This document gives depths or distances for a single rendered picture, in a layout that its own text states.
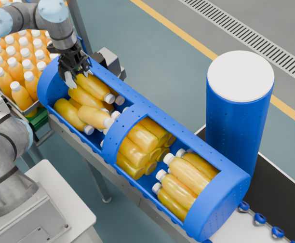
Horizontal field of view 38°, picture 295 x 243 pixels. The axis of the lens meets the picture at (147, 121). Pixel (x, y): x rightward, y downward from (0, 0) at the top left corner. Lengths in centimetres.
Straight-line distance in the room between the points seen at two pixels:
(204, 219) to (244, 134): 72
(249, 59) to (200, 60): 138
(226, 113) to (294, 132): 116
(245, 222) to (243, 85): 56
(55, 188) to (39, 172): 9
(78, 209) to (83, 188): 133
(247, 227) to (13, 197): 84
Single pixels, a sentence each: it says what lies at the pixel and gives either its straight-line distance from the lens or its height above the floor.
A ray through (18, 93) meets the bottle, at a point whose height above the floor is 107.
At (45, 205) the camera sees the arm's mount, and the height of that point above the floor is 137.
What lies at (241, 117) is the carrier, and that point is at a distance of 188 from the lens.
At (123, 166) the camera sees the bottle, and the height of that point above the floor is 107.
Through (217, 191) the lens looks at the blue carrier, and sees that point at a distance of 136.
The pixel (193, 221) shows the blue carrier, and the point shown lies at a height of 116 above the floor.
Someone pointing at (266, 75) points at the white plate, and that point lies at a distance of 188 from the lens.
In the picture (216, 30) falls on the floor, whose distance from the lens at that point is 350.
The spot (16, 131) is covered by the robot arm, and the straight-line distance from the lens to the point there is 145.
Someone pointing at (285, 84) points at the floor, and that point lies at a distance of 319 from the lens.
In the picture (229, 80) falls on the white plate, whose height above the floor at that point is 104.
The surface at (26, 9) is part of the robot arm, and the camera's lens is 129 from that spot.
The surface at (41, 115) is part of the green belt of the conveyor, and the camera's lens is 204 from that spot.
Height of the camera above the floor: 248
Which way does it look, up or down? 56 degrees down
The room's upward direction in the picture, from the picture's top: 11 degrees counter-clockwise
